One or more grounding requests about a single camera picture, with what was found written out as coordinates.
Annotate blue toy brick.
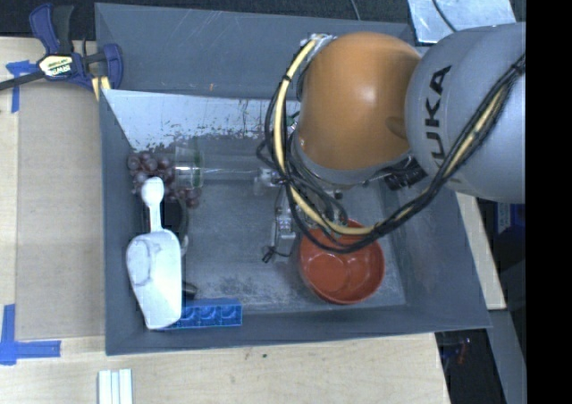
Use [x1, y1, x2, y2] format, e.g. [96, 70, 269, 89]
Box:
[163, 298, 244, 330]

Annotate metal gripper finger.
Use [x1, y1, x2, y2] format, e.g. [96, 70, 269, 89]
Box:
[269, 216, 286, 261]
[283, 217, 299, 259]

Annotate purple toy grapes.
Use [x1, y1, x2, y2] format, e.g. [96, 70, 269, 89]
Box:
[127, 150, 202, 210]

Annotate clear stemmed glass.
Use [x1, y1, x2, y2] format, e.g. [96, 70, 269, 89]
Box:
[172, 146, 282, 196]

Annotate white plastic scoop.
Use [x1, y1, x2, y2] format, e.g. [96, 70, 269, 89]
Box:
[124, 176, 183, 331]

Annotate red bowl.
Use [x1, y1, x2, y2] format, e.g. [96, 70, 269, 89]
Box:
[297, 218, 386, 306]

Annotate grey metal bin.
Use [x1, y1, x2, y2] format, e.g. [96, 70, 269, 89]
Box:
[93, 2, 492, 357]

